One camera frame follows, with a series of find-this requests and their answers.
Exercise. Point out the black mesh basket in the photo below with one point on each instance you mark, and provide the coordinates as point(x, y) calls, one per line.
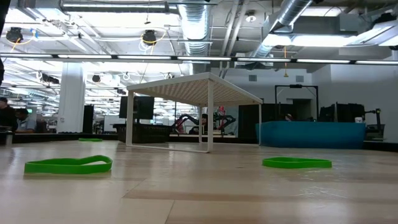
point(146, 133)

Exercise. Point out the green rubber band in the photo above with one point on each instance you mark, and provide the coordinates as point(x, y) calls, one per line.
point(62, 169)
point(295, 165)
point(90, 140)

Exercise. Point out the blue plastic bin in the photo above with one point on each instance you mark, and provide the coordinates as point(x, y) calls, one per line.
point(311, 135)

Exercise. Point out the black background robot arm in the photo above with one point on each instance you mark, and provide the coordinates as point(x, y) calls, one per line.
point(377, 118)

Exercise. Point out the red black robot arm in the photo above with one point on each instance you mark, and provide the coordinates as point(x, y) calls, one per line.
point(183, 121)
point(225, 119)

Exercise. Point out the person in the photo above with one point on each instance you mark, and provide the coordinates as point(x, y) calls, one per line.
point(7, 116)
point(204, 119)
point(289, 117)
point(26, 123)

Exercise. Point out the white perforated shelf riser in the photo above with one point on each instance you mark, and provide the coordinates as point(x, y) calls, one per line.
point(192, 90)

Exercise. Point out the long ceiling light strip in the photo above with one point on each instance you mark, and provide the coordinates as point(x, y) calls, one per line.
point(202, 58)

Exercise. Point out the black monitor screen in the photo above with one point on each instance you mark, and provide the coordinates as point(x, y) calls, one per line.
point(136, 107)

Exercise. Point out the black tall cabinet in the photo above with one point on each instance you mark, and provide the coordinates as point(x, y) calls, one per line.
point(88, 119)

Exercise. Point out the white cup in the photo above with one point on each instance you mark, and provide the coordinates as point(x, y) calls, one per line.
point(359, 120)

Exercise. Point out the silver ventilation duct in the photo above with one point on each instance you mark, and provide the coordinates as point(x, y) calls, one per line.
point(292, 12)
point(194, 25)

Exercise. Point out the black rig frame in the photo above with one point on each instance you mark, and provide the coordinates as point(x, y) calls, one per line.
point(295, 86)

